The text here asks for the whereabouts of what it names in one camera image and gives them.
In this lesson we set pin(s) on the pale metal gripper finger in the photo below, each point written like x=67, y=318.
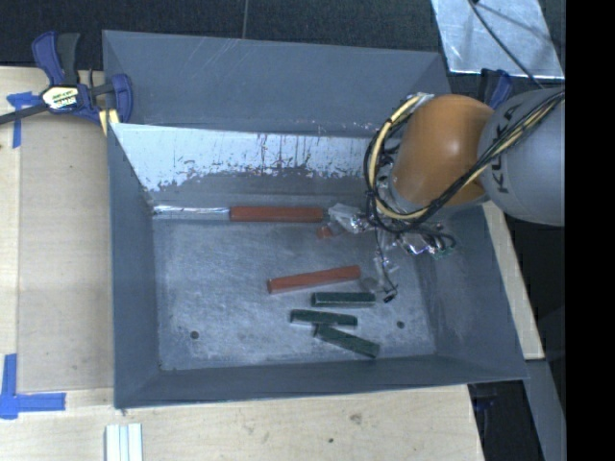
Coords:
x=350, y=225
x=342, y=211

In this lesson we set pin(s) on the small red-brown block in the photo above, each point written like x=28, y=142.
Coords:
x=325, y=232

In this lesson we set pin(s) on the red-brown flat block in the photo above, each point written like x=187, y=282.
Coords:
x=314, y=279
x=276, y=213

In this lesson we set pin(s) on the dark green flat block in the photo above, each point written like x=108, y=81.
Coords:
x=323, y=317
x=343, y=299
x=348, y=341

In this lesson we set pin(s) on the grey metal bin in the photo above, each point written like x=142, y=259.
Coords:
x=269, y=84

